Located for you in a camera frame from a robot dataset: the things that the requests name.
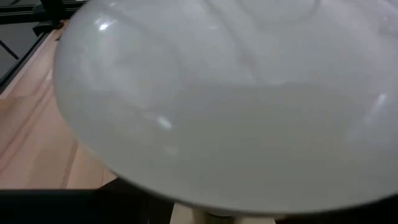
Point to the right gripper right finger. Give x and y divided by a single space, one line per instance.
348 214

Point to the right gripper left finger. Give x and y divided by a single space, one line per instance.
77 207

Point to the brass lamp socket base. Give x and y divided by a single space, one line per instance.
217 217

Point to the white flood lightbulb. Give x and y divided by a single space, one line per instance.
233 102

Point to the black aluminium table frame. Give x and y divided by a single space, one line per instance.
37 18

